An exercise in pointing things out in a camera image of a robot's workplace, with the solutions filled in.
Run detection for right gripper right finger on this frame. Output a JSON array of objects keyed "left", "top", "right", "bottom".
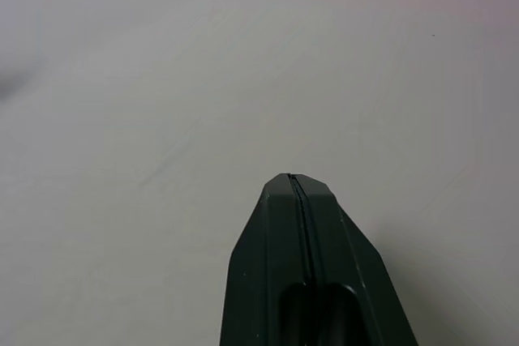
[{"left": 290, "top": 174, "right": 419, "bottom": 346}]

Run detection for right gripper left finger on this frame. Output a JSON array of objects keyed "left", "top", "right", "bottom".
[{"left": 220, "top": 173, "right": 322, "bottom": 346}]

